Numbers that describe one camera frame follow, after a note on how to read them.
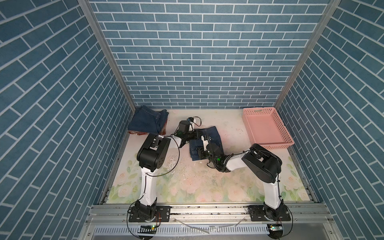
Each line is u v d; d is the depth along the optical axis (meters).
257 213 0.74
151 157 0.55
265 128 1.08
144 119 1.06
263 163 0.53
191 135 0.90
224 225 0.71
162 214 0.73
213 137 1.02
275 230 0.74
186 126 0.83
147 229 0.72
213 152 0.73
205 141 0.85
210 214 0.75
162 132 1.04
